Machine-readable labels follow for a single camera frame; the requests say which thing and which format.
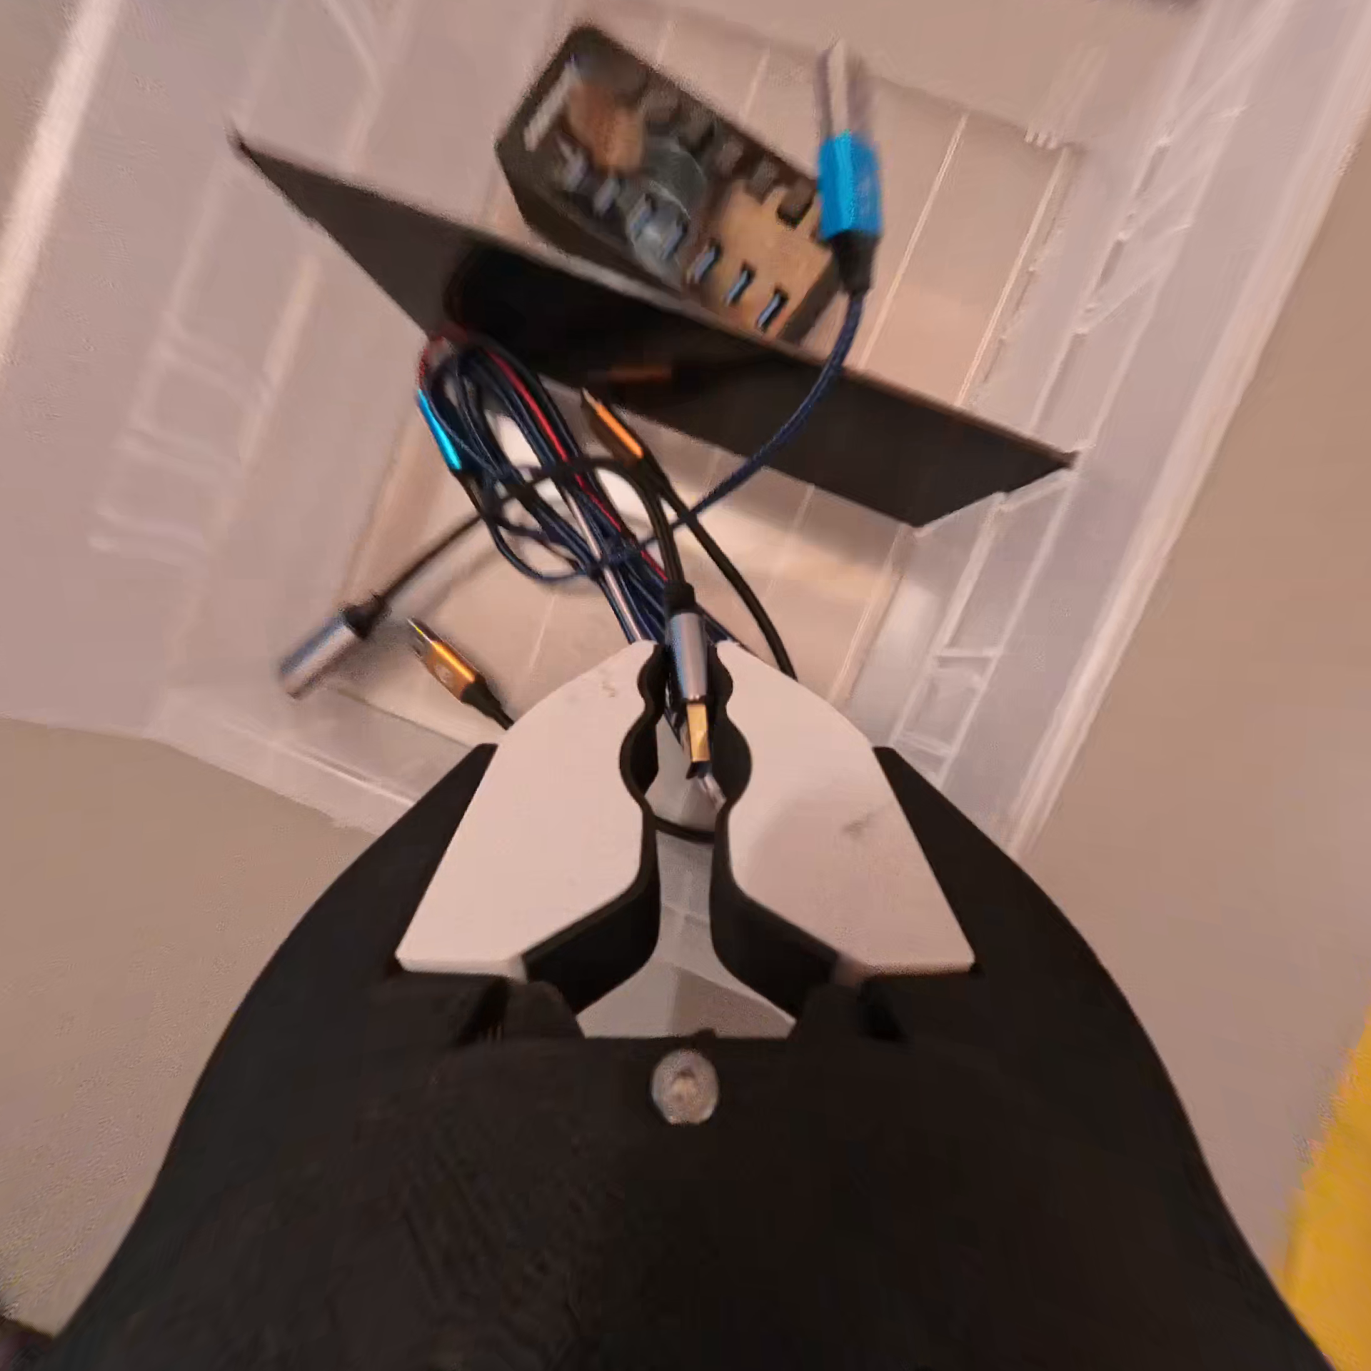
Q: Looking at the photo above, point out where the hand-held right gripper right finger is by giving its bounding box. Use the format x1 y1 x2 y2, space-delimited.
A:
716 638 978 976

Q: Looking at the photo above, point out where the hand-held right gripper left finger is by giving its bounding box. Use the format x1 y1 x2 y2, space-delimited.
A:
395 640 662 982

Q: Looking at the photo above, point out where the silver plug black cable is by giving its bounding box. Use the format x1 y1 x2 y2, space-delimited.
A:
277 513 484 701

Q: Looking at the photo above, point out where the clear plastic bin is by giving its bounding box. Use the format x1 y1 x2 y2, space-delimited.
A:
0 0 1323 858

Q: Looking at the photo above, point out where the black USB hub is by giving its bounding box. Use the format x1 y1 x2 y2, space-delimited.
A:
495 23 841 346

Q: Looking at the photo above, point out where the black board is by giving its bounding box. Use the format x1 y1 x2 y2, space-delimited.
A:
229 133 1074 528

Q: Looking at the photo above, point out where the yellow object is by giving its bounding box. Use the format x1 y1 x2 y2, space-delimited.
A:
1280 1018 1371 1371

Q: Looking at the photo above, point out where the orange plug black cable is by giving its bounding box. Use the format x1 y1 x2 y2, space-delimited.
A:
404 619 516 724

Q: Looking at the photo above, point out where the silver gold USB cable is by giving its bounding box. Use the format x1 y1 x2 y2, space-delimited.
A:
579 388 803 688

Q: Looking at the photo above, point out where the blue USB cable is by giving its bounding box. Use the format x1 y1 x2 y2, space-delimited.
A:
412 44 892 644

